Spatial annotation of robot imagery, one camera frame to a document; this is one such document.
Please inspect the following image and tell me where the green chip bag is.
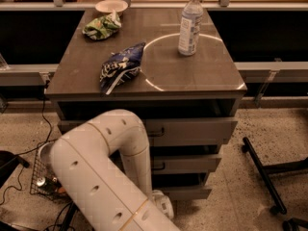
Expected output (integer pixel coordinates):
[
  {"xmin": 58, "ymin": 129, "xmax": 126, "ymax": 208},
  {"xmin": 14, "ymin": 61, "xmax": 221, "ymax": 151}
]
[{"xmin": 82, "ymin": 11, "xmax": 121, "ymax": 40}]

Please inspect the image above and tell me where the wire basket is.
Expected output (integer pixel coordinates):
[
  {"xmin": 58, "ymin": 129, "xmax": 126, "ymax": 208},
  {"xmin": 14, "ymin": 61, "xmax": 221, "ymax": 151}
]
[{"xmin": 30, "ymin": 150, "xmax": 67, "ymax": 201}]

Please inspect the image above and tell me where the black chair base leg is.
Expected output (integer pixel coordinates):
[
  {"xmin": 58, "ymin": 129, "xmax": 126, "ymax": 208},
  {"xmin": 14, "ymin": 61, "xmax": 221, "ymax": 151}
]
[{"xmin": 242, "ymin": 137, "xmax": 308, "ymax": 215}]

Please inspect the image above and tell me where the soda can in basket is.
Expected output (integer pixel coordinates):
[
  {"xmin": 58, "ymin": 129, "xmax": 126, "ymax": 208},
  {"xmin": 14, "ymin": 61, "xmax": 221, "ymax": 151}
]
[{"xmin": 36, "ymin": 177, "xmax": 56, "ymax": 189}]

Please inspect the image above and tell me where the blue chip bag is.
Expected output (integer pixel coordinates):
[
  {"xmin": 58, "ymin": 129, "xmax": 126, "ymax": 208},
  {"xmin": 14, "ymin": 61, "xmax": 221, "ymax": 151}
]
[{"xmin": 99, "ymin": 42, "xmax": 145, "ymax": 95}]

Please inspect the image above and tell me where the black cable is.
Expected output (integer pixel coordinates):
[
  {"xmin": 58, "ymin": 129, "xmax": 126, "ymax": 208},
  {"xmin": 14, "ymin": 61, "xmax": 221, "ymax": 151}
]
[{"xmin": 0, "ymin": 84, "xmax": 54, "ymax": 206}]

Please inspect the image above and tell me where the clear plastic water bottle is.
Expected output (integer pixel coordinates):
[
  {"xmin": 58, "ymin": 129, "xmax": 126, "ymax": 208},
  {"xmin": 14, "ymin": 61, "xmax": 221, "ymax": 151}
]
[{"xmin": 178, "ymin": 0, "xmax": 203, "ymax": 56}]

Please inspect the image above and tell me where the clear plastic cup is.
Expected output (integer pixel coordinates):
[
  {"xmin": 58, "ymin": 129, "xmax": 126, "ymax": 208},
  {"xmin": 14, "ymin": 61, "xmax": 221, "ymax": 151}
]
[{"xmin": 38, "ymin": 142, "xmax": 53, "ymax": 165}]

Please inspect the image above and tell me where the white bowl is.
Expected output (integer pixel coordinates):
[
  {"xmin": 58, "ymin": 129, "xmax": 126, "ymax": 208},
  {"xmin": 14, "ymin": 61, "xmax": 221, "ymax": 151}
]
[{"xmin": 95, "ymin": 0, "xmax": 128, "ymax": 15}]

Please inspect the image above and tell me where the black stand leg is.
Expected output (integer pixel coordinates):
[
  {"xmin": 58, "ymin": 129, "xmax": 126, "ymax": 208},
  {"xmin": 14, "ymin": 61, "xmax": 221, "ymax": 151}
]
[{"xmin": 59, "ymin": 202, "xmax": 78, "ymax": 231}]

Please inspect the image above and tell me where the grey three-drawer cabinet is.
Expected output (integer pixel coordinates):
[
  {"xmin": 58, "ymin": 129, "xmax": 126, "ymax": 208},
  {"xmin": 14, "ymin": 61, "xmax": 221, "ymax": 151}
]
[{"xmin": 47, "ymin": 9, "xmax": 246, "ymax": 189}]

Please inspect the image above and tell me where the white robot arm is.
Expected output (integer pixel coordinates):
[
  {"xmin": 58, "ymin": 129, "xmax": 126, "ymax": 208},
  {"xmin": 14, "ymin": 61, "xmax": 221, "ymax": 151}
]
[{"xmin": 50, "ymin": 110, "xmax": 180, "ymax": 231}]

